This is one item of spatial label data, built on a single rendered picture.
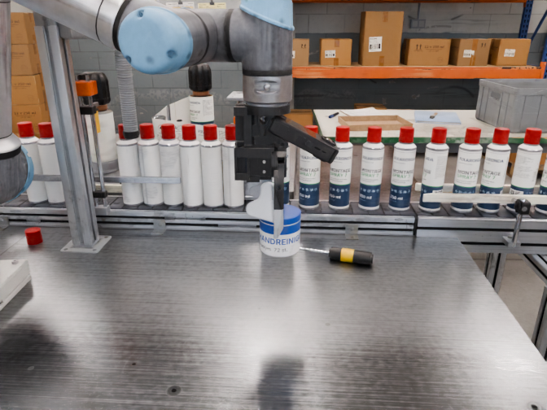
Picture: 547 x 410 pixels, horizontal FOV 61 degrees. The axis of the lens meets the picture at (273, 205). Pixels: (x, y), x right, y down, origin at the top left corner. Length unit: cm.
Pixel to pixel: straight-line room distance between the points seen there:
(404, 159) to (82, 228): 76
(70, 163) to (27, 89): 356
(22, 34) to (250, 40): 398
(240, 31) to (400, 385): 55
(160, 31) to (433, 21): 528
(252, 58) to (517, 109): 202
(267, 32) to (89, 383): 56
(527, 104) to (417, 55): 251
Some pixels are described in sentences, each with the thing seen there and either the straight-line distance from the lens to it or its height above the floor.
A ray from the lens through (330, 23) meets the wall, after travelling 554.
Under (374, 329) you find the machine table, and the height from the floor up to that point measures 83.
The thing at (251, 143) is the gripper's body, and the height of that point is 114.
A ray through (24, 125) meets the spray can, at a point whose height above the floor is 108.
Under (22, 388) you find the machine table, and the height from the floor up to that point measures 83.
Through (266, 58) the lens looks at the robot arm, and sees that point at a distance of 68.
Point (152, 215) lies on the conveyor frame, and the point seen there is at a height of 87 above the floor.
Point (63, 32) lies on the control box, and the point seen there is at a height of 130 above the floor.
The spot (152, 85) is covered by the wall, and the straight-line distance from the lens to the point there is 575.
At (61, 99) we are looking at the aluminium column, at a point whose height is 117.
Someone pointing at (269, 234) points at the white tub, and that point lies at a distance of 76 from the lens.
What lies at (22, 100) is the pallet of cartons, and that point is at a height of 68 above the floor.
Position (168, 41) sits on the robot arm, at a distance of 57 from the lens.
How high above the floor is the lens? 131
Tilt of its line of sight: 22 degrees down
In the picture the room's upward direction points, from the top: straight up
